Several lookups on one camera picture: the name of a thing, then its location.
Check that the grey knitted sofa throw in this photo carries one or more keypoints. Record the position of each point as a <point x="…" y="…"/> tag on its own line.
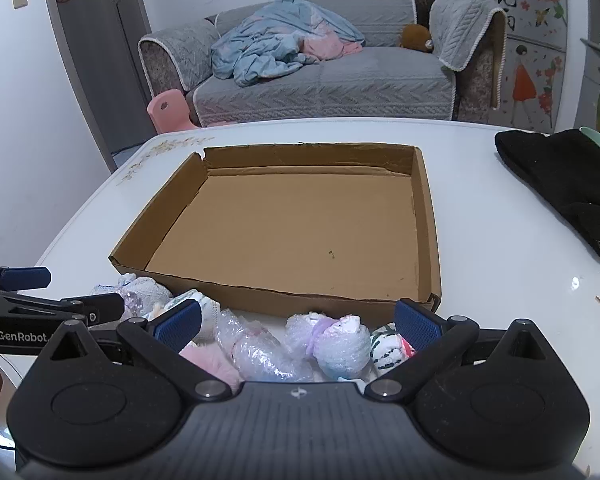
<point x="462" y="30"/>

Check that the shallow cardboard box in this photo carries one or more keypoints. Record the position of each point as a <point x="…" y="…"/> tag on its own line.
<point x="280" y="220"/>

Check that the grey drawer cabinet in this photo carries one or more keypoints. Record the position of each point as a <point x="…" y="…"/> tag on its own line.
<point x="592" y="80"/>

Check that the pink cloth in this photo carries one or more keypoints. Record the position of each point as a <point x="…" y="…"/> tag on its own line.
<point x="325" y="47"/>

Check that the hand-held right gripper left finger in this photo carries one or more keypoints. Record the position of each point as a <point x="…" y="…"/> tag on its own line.
<point x="180" y="325"/>

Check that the white lilac sock roll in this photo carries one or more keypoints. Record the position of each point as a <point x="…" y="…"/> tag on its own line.
<point x="145" y="287"/>

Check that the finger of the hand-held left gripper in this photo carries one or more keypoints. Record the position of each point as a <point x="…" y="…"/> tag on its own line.
<point x="25" y="278"/>
<point x="100" y="306"/>

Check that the beige wall switch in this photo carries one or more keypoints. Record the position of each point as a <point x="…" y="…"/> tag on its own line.
<point x="19" y="0"/>

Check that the dark grey door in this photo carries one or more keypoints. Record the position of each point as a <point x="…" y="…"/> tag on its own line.
<point x="95" y="60"/>

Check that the white dark-striped sock roll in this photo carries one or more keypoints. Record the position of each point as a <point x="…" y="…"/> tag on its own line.
<point x="385" y="350"/>

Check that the black knitted hat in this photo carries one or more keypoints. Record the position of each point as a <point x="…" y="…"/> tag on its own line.
<point x="560" y="180"/>

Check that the pink plastic stool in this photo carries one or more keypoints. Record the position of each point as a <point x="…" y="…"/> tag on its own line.
<point x="167" y="110"/>

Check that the clear plastic sock roll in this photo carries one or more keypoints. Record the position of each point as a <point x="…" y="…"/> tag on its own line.
<point x="260" y="355"/>

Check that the light green cup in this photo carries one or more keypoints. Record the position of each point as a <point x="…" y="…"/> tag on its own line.
<point x="597" y="139"/>

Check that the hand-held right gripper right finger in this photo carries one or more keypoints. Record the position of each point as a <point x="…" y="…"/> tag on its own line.
<point x="417" y="327"/>

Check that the grey sofa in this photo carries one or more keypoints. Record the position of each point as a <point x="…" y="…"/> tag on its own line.
<point x="380" y="80"/>

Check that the brown plush toy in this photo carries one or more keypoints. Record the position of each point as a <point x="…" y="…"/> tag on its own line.
<point x="414" y="37"/>

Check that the pink fluffy sock roll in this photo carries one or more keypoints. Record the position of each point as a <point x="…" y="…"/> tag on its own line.
<point x="210" y="366"/>

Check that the light blue blanket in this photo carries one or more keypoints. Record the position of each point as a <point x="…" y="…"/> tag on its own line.
<point x="260" y="45"/>

